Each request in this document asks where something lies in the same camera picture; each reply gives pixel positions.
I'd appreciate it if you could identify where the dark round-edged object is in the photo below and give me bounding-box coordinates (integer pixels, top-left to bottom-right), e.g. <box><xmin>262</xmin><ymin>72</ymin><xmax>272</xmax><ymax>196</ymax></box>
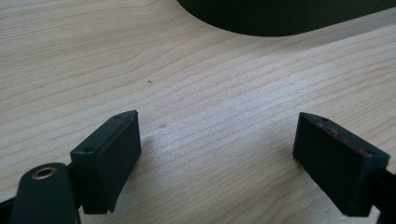
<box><xmin>177</xmin><ymin>0</ymin><xmax>396</xmax><ymax>37</ymax></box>

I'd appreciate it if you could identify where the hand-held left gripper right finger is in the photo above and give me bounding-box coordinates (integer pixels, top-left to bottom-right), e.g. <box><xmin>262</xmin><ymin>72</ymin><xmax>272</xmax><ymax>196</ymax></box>
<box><xmin>291</xmin><ymin>111</ymin><xmax>391</xmax><ymax>217</ymax></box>

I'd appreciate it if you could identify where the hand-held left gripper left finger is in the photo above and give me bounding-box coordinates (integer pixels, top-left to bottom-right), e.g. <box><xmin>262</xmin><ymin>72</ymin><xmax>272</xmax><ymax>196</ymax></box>
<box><xmin>69</xmin><ymin>109</ymin><xmax>143</xmax><ymax>216</ymax></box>

